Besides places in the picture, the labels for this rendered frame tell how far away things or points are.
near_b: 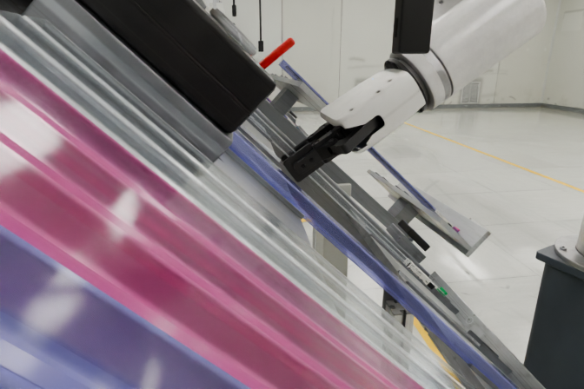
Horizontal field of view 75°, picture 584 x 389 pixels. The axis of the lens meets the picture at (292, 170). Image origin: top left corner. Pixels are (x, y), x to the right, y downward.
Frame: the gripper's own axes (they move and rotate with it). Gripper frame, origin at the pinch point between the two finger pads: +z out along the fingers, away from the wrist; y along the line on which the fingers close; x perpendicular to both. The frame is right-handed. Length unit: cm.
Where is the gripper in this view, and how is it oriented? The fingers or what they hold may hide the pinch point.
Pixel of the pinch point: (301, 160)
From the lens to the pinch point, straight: 46.1
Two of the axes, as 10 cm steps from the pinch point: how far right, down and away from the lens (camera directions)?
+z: -8.1, 5.8, 0.6
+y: 1.4, 2.8, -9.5
